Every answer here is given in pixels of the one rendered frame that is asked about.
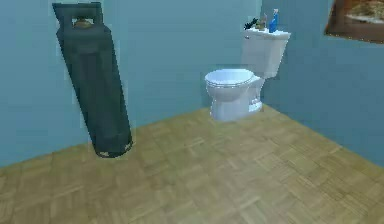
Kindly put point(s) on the white toilet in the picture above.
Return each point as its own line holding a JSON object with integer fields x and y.
{"x": 240, "y": 86}

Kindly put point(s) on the dark grey gas cylinder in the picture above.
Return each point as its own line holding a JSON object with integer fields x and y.
{"x": 96, "y": 93}

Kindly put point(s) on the small black object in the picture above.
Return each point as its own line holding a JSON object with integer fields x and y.
{"x": 250, "y": 24}

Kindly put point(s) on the small brown object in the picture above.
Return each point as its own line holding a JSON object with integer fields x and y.
{"x": 262, "y": 22}

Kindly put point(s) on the blue spray bottle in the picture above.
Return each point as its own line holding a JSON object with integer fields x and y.
{"x": 273, "y": 22}

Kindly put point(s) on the brown framed wall picture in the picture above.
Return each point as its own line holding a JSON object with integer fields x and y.
{"x": 358, "y": 20}

